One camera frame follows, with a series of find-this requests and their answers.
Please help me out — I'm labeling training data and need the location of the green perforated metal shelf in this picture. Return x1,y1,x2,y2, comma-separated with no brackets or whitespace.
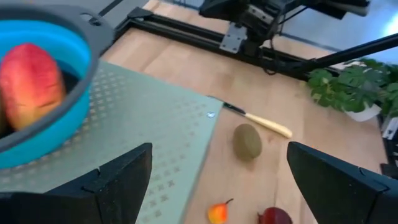
0,60,224,224

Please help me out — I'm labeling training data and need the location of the brown kiwi fruit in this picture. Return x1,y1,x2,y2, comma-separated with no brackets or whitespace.
233,123,263,162

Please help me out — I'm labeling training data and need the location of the knife with cream handle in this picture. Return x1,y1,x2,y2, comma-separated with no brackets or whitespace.
207,95,294,139

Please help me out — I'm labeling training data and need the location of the small orange pear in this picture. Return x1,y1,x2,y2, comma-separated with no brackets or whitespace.
207,198,234,224

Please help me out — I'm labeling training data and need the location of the dark red plum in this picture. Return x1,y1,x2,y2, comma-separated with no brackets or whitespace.
257,206,294,224

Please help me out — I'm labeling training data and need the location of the potted green plant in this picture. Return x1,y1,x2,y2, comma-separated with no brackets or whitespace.
306,58,398,123

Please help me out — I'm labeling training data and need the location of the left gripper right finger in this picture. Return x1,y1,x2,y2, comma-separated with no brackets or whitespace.
287,142,398,224

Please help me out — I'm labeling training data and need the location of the red-yellow mango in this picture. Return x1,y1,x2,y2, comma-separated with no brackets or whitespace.
0,42,67,131

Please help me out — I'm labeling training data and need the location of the blue collapsible colander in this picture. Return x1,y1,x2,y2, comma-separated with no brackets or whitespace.
0,2,116,170

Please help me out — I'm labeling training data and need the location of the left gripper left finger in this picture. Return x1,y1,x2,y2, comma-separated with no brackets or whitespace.
0,142,153,224

